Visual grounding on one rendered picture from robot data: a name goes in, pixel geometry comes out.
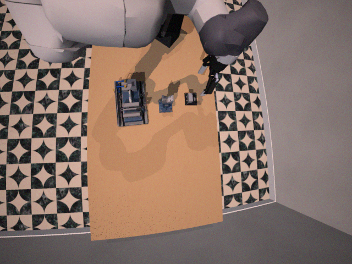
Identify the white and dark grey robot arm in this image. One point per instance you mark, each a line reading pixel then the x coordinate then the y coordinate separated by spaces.
pixel 46 24

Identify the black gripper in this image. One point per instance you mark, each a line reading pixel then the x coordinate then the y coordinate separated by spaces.
pixel 215 68

